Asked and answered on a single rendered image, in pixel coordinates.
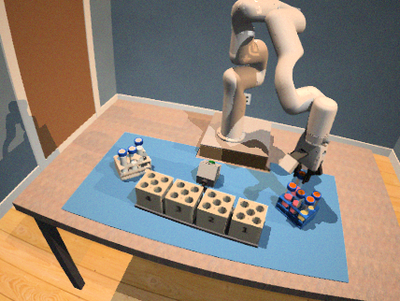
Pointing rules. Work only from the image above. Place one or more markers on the light blue bench mat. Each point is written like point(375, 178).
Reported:
point(317, 250)

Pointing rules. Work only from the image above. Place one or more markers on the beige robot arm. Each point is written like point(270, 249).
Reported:
point(281, 20)

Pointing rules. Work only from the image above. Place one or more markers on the clear conical tube with red liquid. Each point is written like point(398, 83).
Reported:
point(291, 188)

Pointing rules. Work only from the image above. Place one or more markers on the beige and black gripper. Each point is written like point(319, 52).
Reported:
point(314, 161)

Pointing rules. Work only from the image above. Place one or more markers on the blue tube rack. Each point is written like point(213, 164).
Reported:
point(293, 217)

